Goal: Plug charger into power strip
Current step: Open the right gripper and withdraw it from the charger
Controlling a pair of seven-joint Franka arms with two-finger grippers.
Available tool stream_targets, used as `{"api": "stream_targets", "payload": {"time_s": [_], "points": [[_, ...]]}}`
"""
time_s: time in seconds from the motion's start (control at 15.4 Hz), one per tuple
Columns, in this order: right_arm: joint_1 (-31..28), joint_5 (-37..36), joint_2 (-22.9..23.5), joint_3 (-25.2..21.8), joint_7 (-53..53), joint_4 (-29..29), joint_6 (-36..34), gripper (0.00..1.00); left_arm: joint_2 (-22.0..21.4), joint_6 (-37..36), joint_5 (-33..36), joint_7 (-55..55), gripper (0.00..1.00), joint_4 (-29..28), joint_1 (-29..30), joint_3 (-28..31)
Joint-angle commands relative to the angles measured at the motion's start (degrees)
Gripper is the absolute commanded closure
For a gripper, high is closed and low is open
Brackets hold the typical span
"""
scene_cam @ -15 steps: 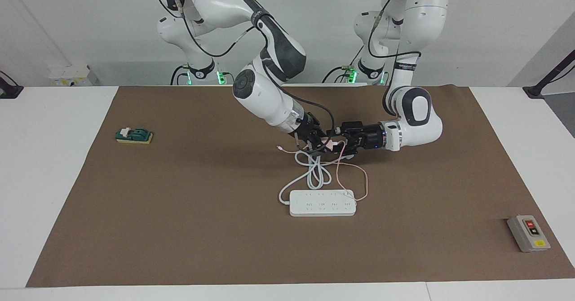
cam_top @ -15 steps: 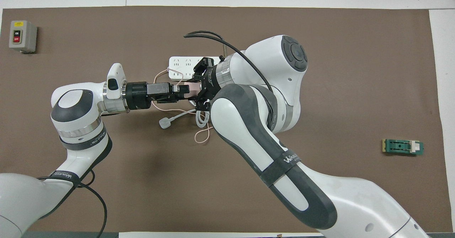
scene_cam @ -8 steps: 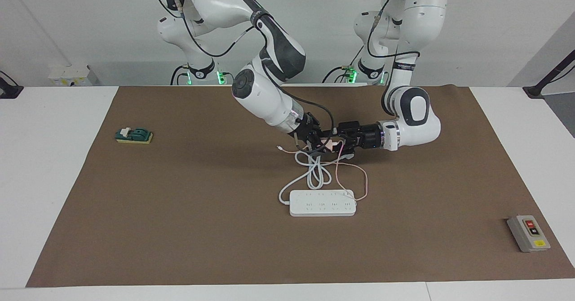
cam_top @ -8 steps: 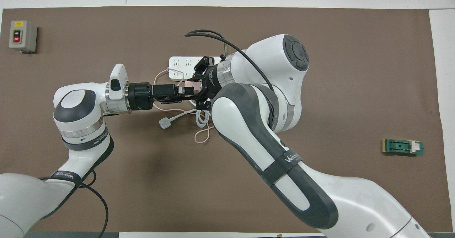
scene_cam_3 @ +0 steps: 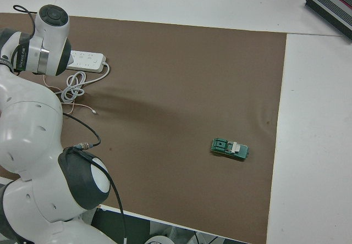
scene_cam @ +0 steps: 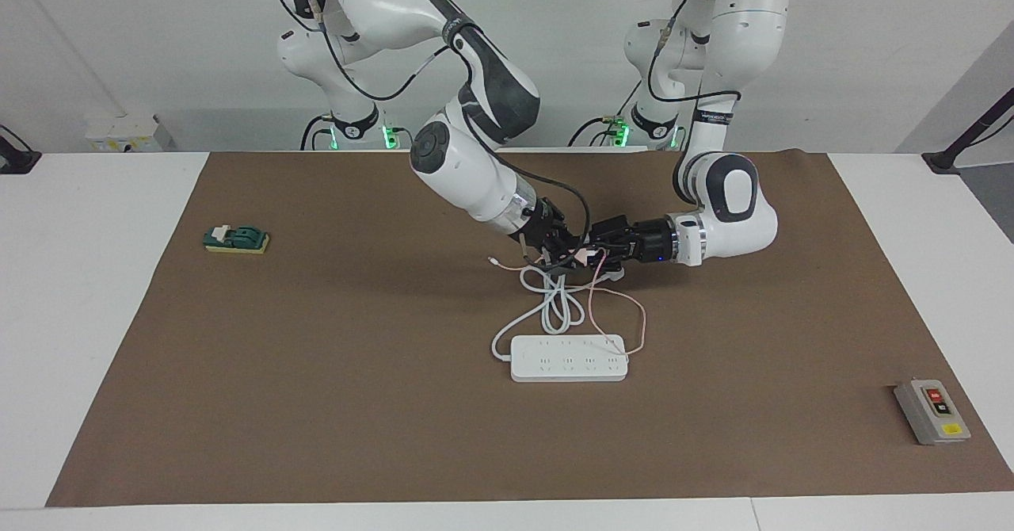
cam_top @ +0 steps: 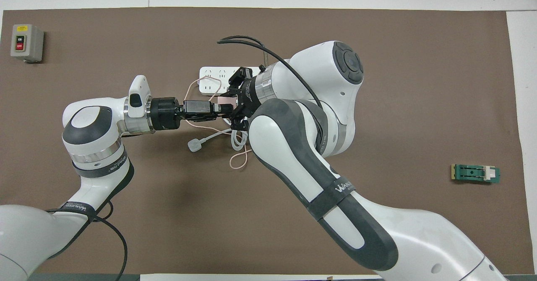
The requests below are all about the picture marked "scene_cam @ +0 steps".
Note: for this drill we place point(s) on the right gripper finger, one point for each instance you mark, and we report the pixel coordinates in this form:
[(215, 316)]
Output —
[(558, 265), (572, 242)]

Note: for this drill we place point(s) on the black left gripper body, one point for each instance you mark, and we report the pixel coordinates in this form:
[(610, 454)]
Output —
[(651, 242)]

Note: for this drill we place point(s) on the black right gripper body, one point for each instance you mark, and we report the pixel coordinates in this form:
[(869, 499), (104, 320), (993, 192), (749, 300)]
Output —
[(545, 230)]

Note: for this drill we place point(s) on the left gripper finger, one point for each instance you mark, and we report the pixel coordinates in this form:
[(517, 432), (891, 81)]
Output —
[(614, 257), (610, 230)]

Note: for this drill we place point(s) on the pink charger block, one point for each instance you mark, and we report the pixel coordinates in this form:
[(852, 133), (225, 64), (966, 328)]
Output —
[(583, 257)]

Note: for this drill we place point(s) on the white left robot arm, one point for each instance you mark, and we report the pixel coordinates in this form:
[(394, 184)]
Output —
[(729, 190)]

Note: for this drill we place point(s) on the white three-pin plug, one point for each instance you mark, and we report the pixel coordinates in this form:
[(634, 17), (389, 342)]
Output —
[(614, 276)]

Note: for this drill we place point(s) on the white power strip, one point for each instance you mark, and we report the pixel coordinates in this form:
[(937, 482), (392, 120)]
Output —
[(566, 361)]

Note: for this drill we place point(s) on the brown table mat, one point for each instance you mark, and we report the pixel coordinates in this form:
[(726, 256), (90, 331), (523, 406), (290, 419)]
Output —
[(317, 396)]

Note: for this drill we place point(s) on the black clamp stand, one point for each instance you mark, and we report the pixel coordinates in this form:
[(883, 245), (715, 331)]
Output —
[(951, 154), (16, 158)]

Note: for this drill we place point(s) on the grey on-off switch box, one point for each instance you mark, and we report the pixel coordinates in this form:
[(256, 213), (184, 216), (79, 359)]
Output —
[(931, 412)]

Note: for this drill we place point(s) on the white yellow wall socket box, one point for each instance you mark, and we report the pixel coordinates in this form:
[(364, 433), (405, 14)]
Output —
[(127, 135)]

